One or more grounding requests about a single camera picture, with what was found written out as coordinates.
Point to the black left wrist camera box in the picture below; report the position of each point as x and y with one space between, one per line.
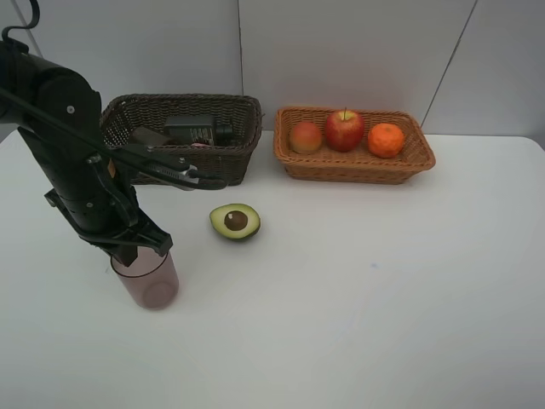
156 164

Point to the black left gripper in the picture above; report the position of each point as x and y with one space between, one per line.
100 205

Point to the round peach-coloured bun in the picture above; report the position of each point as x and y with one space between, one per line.
305 138

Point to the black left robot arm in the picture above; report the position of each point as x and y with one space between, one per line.
58 116

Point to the orange mandarin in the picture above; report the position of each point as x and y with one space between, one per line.
385 140

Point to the halved avocado with pit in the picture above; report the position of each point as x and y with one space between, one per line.
236 222

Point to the red yellow apple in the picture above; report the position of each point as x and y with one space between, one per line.
344 130

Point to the dark green pump bottle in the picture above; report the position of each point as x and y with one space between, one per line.
199 129

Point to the purple translucent cup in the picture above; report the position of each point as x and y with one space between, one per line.
150 279

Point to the dark brown wicker basket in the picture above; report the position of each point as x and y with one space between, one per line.
128 112

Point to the orange wicker basket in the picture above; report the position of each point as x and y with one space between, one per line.
359 165

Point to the brown translucent cup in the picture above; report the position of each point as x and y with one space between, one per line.
150 138

